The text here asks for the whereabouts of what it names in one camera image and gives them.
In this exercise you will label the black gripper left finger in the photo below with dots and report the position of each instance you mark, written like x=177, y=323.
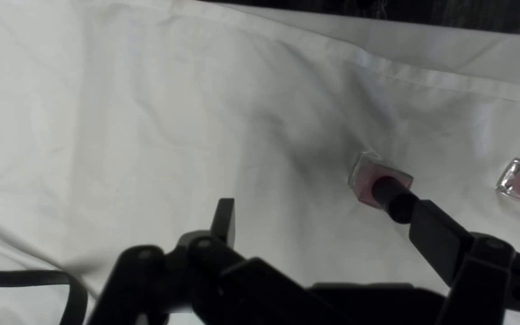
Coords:
x=170, y=282

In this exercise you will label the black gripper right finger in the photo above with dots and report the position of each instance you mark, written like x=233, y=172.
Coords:
x=488, y=282

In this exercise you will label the pink nail polish bottle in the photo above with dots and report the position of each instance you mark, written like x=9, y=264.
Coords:
x=368, y=177

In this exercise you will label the white tablecloth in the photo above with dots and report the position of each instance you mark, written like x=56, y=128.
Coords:
x=152, y=119

